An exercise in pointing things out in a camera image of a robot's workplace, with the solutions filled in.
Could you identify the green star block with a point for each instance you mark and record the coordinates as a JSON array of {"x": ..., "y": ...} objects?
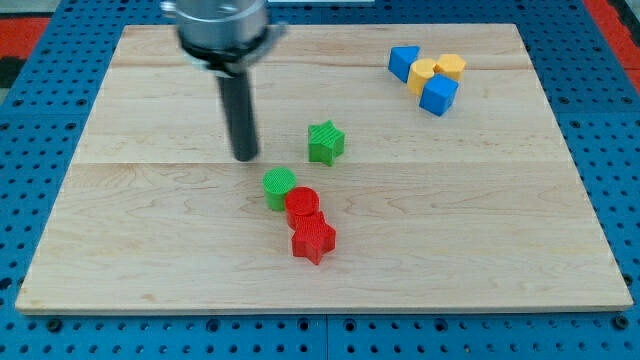
[{"x": 325, "y": 143}]

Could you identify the silver cylindrical robot end effector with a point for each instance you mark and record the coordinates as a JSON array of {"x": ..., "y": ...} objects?
[{"x": 227, "y": 37}]

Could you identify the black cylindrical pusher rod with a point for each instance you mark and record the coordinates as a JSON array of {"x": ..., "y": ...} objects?
[{"x": 235, "y": 93}]

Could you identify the blue cube block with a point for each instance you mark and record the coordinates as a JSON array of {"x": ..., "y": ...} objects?
[{"x": 438, "y": 94}]

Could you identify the wooden board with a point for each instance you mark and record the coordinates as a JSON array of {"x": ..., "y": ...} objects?
[{"x": 480, "y": 210}]

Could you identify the red star block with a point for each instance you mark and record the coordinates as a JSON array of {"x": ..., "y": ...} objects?
[{"x": 313, "y": 237}]

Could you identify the red cylinder block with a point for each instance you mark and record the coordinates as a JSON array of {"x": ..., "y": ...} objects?
[{"x": 300, "y": 202}]

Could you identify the yellow hexagon block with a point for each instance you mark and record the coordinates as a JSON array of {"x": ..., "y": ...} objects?
[{"x": 451, "y": 66}]

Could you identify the green cylinder block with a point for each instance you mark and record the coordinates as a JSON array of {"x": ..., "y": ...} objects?
[{"x": 277, "y": 183}]

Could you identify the blue triangle block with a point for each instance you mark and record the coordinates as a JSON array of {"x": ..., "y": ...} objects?
[{"x": 401, "y": 59}]

